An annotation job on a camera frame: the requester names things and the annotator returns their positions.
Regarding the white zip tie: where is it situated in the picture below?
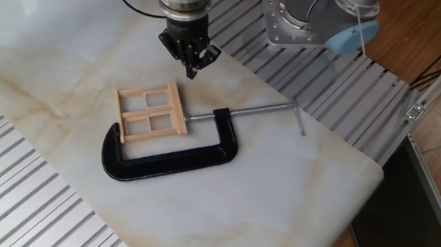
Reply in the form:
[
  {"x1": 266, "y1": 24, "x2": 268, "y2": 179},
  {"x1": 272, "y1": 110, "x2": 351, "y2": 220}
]
[{"x1": 350, "y1": 5, "x2": 372, "y2": 57}]

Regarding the aluminium frame rail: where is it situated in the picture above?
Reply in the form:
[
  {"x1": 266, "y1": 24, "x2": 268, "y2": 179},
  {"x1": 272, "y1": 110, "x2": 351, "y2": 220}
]
[{"x1": 396, "y1": 133, "x2": 441, "y2": 247}]

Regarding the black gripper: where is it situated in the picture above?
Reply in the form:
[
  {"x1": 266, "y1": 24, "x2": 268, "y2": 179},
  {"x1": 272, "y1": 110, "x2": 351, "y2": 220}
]
[{"x1": 154, "y1": 12, "x2": 226, "y2": 83}]

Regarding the silver corner bracket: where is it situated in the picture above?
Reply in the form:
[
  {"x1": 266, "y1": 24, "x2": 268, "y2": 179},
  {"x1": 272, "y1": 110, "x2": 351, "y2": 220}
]
[{"x1": 404, "y1": 100, "x2": 427, "y2": 124}]

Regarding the black side panel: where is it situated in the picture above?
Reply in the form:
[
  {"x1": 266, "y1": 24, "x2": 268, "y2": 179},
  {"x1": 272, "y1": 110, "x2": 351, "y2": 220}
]
[{"x1": 348, "y1": 133, "x2": 441, "y2": 247}]

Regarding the black C-clamp with steel screw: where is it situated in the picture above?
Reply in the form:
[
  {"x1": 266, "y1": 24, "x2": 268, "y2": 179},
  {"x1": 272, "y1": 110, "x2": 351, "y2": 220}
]
[{"x1": 98, "y1": 84, "x2": 310, "y2": 198}]

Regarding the small wooden sliding window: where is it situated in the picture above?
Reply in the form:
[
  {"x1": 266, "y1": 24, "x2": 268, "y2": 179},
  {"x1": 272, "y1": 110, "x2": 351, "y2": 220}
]
[{"x1": 109, "y1": 74, "x2": 193, "y2": 150}]

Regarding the marble pattern board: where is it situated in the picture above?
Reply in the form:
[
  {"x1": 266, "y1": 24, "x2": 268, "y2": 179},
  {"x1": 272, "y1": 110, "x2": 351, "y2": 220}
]
[{"x1": 0, "y1": 0, "x2": 400, "y2": 247}]

